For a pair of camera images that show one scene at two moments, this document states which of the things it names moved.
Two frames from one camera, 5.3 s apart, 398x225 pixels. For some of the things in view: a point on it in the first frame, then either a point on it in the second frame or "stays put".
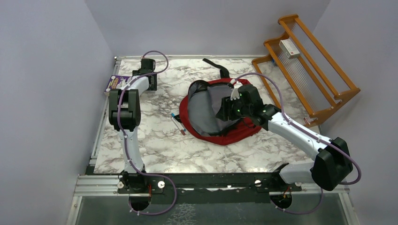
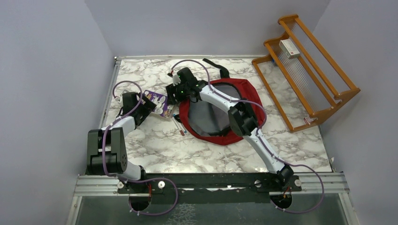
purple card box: [118, 82] to [162, 107]
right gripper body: [236, 110] to [179, 92]
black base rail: [205, 188] stays put
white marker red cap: [179, 127] stays put
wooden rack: [300, 71] stays put
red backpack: [199, 108] stays put
